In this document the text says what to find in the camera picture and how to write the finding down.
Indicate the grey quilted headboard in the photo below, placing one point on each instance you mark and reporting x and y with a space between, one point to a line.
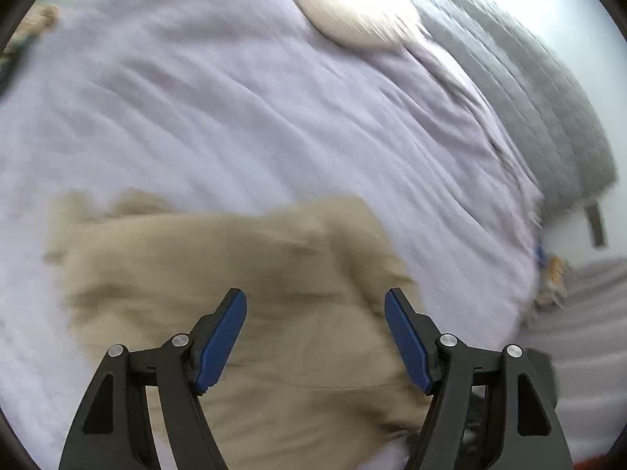
539 107

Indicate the lavender bed blanket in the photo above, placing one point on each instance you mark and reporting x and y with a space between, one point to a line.
196 107

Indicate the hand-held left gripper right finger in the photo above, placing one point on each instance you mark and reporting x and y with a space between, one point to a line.
406 342

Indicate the beige garment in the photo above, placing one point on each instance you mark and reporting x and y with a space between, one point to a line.
294 279

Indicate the small orange white object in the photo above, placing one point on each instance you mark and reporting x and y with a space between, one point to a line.
553 281

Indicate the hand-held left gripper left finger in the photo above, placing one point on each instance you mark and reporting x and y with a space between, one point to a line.
223 342

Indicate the beige quilted pillow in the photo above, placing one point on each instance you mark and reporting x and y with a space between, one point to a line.
343 19

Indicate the grey ribbed cloth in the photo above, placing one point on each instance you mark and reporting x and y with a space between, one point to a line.
592 333

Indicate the beige fluffy object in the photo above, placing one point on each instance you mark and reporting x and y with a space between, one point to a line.
36 19

